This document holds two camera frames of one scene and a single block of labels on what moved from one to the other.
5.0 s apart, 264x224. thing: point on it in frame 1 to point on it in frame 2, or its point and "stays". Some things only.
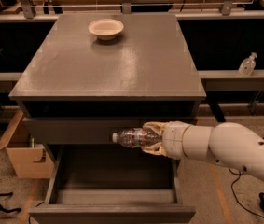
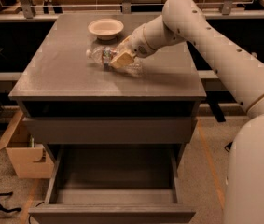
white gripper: x=173 y=139 to x=136 y=45
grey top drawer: x=86 y=131 stays
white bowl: x=105 y=29 stays
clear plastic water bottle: x=136 y=137 to x=104 y=55
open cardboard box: x=31 y=160 stays
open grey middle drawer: x=108 y=184 stays
